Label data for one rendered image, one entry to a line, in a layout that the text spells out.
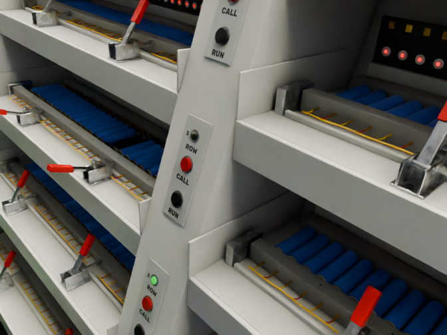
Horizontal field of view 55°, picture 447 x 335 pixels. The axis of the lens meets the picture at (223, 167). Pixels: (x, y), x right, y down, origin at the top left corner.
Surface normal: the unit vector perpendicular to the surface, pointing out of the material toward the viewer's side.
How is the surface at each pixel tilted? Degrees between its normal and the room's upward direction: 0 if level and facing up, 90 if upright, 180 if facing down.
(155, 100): 108
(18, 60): 90
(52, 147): 18
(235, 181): 90
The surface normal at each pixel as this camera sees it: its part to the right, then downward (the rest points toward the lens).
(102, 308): 0.06, -0.87
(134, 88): -0.73, 0.29
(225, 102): -0.68, 0.00
